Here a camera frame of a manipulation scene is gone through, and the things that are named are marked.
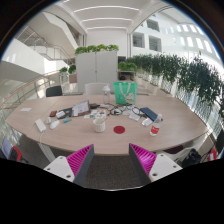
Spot green hedge along railing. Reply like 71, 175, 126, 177
125, 53, 224, 118

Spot potted green plants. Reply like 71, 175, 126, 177
59, 64, 78, 84

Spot clear white-lidded shaker bottle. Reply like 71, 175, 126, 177
102, 84, 112, 105

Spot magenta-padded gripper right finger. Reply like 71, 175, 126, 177
128, 143, 183, 186

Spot white card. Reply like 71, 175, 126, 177
128, 113, 141, 122

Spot flat round red coaster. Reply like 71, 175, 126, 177
112, 125, 126, 135

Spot ceiling light strips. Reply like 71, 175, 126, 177
73, 4, 141, 31

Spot green plants on cabinet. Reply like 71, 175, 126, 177
74, 43, 120, 56

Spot green tote bag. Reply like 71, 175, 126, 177
113, 81, 138, 106

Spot black chair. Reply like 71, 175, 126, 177
45, 85, 64, 98

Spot plant shelf unit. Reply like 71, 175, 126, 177
117, 61, 138, 82

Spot dark blue keyboard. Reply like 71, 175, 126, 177
139, 106, 158, 122

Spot clear red-labelled water bottle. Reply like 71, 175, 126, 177
149, 113, 164, 137

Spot white packet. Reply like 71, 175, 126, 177
141, 117, 154, 127

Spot colourful sticker sheet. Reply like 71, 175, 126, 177
83, 109, 109, 120

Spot white tall cabinet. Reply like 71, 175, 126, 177
75, 50, 119, 94

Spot black tablet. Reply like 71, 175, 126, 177
56, 106, 74, 120

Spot white computer mouse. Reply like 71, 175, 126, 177
49, 119, 61, 130

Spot white chair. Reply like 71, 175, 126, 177
84, 82, 111, 96

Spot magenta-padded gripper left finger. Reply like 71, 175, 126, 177
43, 143, 96, 188

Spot white power strip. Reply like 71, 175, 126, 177
34, 118, 48, 133

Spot white printed booklet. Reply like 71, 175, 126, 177
71, 99, 91, 118

